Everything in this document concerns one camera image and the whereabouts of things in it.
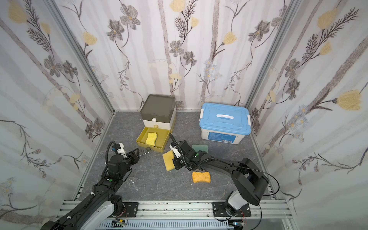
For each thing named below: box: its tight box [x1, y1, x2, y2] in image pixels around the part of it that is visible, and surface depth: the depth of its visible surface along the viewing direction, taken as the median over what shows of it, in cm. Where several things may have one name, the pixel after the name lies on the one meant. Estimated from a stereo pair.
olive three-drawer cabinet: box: [140, 93, 177, 131], surface depth 97 cm
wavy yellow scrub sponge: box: [145, 132, 158, 147], surface depth 103 cm
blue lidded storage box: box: [199, 103, 252, 145], surface depth 95 cm
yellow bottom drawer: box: [135, 126, 172, 153], surface depth 102 cm
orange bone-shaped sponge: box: [192, 171, 211, 184], surface depth 85 cm
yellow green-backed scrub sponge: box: [162, 149, 175, 172], surface depth 88 cm
